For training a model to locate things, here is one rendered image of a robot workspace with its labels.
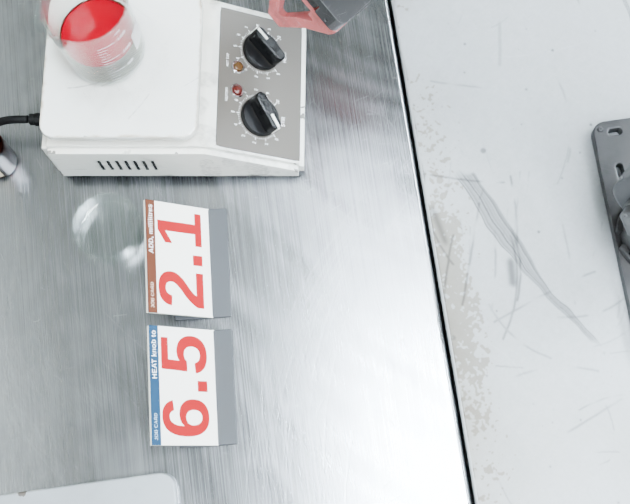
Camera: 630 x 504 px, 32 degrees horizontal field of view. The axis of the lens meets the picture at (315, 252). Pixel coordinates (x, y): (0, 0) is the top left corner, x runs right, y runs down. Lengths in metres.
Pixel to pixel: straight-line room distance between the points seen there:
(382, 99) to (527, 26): 0.14
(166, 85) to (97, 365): 0.23
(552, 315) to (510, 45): 0.23
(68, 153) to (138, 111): 0.07
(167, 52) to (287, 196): 0.15
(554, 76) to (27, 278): 0.46
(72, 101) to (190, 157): 0.10
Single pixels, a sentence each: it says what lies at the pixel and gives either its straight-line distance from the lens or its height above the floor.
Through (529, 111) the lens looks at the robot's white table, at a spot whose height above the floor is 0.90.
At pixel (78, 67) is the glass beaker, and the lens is 0.84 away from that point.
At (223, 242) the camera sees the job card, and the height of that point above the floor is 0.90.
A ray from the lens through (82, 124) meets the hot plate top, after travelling 0.85.
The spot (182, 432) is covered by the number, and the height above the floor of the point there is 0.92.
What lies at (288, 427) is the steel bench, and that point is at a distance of 0.86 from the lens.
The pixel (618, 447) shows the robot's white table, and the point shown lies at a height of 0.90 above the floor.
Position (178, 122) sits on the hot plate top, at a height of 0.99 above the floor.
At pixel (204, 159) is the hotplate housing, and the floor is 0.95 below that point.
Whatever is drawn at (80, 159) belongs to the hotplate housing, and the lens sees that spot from 0.88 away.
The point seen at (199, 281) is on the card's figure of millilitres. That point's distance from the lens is 0.88.
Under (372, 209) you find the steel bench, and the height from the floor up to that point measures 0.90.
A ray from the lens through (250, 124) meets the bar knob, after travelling 0.87.
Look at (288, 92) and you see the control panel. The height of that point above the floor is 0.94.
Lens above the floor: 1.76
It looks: 75 degrees down
